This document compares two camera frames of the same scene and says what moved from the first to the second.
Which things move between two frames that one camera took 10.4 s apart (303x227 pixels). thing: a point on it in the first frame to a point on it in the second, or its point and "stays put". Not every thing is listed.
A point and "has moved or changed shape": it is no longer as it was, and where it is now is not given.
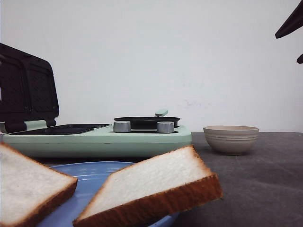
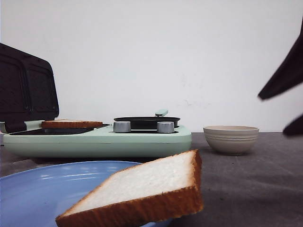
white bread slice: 167,181 has moved or changed shape
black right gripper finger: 295,21 to 290,74
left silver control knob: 121,126 stays put
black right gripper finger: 300,59 to 295,128
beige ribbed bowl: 231,139 stays put
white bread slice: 29,189 to 70,124
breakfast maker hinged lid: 28,91 stays put
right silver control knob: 165,127 stays put
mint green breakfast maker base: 96,141 stays put
